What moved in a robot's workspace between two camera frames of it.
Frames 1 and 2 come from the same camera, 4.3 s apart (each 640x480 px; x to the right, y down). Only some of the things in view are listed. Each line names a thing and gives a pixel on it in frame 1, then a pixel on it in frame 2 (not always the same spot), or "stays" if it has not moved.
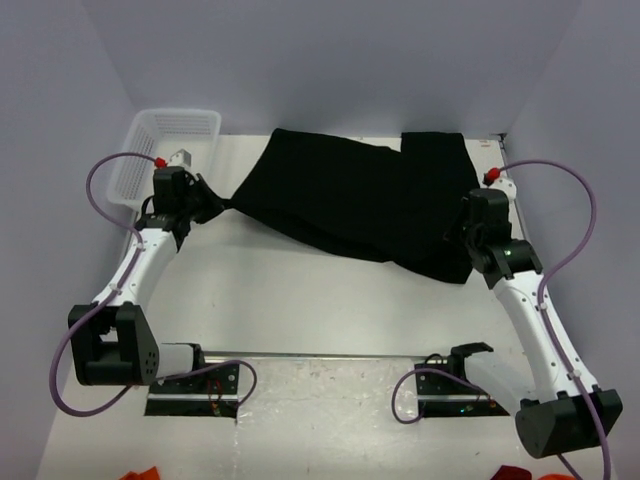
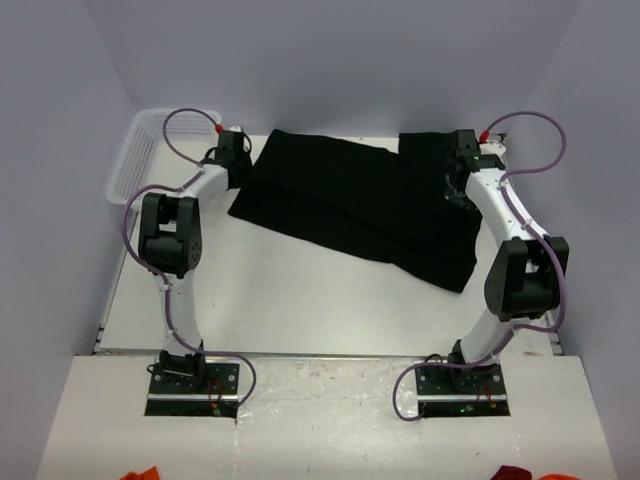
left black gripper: (214, 203) → (245, 157)
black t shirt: (397, 205) stays
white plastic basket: (161, 133) stays
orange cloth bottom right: (556, 477) stays
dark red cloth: (509, 472) stays
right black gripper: (465, 209) → (452, 195)
